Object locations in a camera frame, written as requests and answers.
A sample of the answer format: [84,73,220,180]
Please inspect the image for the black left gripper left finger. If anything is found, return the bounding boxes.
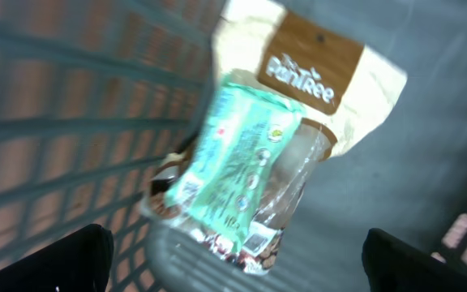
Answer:
[0,224,114,292]

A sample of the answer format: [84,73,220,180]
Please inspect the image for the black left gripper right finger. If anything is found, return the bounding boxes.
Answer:
[362,228,467,292]

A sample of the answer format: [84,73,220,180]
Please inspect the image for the grey plastic basket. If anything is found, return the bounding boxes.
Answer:
[0,0,467,291]

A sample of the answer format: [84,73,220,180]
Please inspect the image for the teal wipes packet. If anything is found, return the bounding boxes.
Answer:
[164,83,305,253]

